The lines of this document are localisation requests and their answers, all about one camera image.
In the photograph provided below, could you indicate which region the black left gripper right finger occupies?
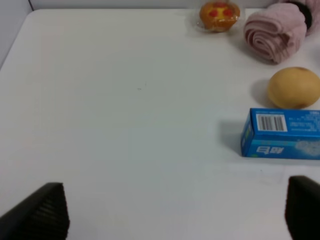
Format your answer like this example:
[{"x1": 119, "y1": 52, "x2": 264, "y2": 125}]
[{"x1": 284, "y1": 175, "x2": 320, "y2": 240}]

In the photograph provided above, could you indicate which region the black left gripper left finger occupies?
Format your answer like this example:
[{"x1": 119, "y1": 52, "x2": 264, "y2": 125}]
[{"x1": 0, "y1": 182, "x2": 70, "y2": 240}]

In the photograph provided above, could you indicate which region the blue toothpaste box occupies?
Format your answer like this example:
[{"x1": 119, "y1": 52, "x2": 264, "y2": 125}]
[{"x1": 240, "y1": 108, "x2": 320, "y2": 160}]

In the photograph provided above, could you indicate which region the yellow round bun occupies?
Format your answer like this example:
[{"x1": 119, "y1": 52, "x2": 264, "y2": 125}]
[{"x1": 267, "y1": 67, "x2": 320, "y2": 109}]

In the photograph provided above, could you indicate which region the pink rolled towel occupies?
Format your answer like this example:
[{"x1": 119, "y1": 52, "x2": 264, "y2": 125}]
[{"x1": 243, "y1": 0, "x2": 320, "y2": 64}]

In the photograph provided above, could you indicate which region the orange fruit tart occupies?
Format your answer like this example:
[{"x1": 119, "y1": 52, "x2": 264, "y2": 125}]
[{"x1": 198, "y1": 0, "x2": 241, "y2": 33}]

